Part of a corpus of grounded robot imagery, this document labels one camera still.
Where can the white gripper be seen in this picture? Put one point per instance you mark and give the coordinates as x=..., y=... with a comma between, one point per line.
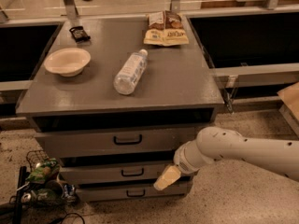
x=182, y=160

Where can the grey drawer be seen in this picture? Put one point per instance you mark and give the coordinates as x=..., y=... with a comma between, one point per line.
x=108, y=142
x=99, y=174
x=133, y=190

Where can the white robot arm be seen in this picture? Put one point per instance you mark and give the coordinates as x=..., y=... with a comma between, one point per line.
x=214, y=144

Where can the grey top drawer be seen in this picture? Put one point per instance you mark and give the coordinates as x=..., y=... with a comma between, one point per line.
x=108, y=142

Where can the grey bottom drawer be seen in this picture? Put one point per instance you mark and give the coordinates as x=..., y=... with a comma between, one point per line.
x=133, y=190

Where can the grey drawer cabinet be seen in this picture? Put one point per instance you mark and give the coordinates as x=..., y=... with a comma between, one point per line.
x=176, y=90

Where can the blue white soda can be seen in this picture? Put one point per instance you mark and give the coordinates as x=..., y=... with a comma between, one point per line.
x=70, y=193

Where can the clear plastic water bottle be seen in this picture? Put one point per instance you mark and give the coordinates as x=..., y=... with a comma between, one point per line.
x=127, y=78

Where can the green chip bag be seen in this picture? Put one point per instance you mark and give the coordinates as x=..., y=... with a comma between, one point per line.
x=45, y=171

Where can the cardboard box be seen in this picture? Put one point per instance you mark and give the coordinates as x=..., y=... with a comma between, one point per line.
x=290, y=98

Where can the brown yellow chip bag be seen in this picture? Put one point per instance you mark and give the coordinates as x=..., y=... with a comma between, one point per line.
x=165, y=28

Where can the white bowl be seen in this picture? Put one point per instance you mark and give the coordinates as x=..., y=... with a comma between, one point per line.
x=67, y=62

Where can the small black snack packet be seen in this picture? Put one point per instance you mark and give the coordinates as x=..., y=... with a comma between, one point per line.
x=79, y=34

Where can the black wire basket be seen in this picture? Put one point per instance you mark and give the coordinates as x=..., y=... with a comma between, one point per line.
x=35, y=157

